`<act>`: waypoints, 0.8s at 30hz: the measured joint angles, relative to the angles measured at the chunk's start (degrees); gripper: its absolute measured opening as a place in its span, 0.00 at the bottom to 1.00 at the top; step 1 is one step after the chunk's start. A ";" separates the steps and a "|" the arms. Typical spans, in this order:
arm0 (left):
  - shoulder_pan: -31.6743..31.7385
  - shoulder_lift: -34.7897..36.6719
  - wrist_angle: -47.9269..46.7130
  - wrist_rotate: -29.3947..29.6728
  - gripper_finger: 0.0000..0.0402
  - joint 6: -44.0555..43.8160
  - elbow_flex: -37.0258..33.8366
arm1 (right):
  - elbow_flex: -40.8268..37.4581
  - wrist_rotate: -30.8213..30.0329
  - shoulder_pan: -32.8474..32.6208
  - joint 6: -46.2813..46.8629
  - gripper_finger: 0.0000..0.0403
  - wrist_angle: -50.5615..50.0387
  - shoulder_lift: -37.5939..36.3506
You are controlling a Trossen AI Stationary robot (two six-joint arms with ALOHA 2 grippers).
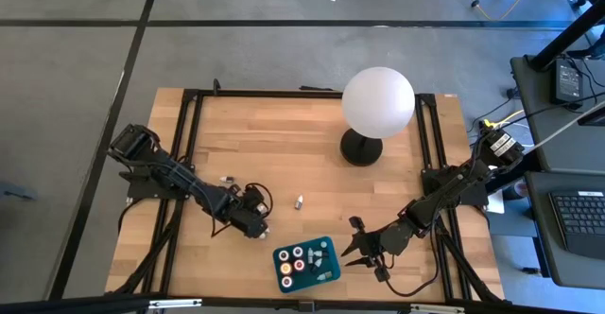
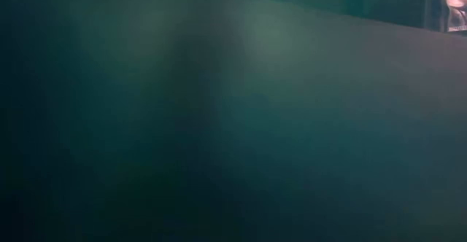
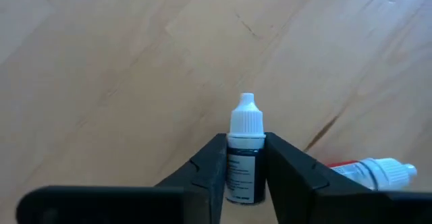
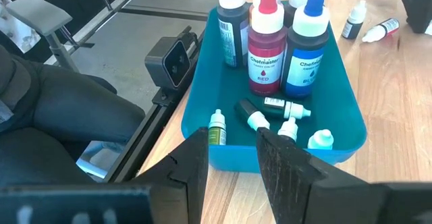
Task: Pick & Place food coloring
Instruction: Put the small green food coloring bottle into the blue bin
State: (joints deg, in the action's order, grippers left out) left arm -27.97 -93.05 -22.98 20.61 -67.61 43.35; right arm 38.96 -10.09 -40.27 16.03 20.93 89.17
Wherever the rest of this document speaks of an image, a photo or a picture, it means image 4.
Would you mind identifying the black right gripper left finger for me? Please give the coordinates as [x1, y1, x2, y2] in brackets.
[133, 127, 209, 224]

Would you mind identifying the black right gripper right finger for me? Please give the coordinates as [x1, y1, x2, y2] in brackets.
[255, 127, 382, 224]

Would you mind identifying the small dropper bottle white cap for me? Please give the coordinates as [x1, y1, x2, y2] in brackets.
[277, 116, 300, 143]
[306, 128, 335, 150]

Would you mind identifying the small dark green dropper bottle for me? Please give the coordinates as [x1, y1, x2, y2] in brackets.
[262, 96, 312, 120]
[234, 98, 271, 132]

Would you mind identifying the teal plastic bin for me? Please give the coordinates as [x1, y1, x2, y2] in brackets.
[181, 1, 368, 174]

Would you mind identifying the large red food coloring bottle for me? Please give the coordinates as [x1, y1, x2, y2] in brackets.
[247, 0, 288, 96]

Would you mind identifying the large purple food coloring bottle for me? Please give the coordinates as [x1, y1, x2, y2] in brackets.
[216, 0, 252, 69]

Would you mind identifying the large blue food coloring bottle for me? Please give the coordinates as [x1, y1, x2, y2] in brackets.
[281, 0, 331, 99]

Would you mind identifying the person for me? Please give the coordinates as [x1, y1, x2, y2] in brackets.
[0, 43, 146, 188]

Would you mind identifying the small black dropper bottle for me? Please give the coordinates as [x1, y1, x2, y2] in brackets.
[341, 0, 368, 40]

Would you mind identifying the small red dropper bottle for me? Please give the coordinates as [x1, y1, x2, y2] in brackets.
[361, 17, 401, 44]

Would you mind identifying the grey office chair armrest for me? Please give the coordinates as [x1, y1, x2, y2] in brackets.
[5, 0, 82, 73]

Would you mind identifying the black table frame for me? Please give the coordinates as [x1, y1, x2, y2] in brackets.
[104, 24, 207, 184]

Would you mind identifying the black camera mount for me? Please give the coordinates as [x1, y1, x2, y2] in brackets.
[151, 85, 185, 107]

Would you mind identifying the grey depth camera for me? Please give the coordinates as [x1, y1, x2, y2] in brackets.
[144, 26, 200, 90]

